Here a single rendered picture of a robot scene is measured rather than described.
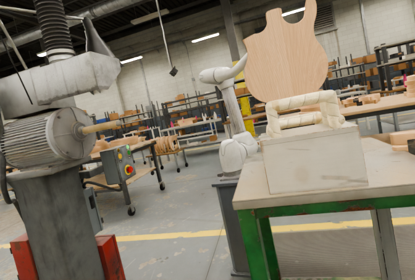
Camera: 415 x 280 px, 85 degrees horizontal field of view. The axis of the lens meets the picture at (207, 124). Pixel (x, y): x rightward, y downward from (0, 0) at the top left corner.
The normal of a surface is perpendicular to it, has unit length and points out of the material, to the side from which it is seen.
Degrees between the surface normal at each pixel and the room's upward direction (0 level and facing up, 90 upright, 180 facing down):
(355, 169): 90
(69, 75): 90
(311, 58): 91
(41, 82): 90
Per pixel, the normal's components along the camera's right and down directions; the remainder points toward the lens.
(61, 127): 0.90, -0.22
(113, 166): -0.24, 0.11
